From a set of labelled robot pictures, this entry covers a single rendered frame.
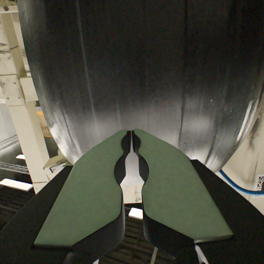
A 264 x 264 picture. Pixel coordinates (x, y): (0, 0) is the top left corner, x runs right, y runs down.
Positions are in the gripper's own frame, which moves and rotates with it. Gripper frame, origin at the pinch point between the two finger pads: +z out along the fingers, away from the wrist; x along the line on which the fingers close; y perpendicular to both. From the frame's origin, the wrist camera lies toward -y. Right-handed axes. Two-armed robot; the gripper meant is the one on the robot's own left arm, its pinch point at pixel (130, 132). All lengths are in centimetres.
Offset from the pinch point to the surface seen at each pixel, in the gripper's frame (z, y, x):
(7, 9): 71, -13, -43
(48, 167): 62, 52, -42
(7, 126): 1042, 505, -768
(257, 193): 22.2, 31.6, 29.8
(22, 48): 429, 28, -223
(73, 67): 8.6, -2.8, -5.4
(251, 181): 25.1, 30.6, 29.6
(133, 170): 10.6, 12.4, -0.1
